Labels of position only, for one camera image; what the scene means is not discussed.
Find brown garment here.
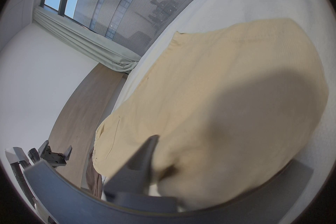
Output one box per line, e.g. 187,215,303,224
85,149,105,198

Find pale green curtain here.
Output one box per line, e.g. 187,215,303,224
33,6,141,75

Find tan shorts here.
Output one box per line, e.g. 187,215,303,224
93,17,329,214

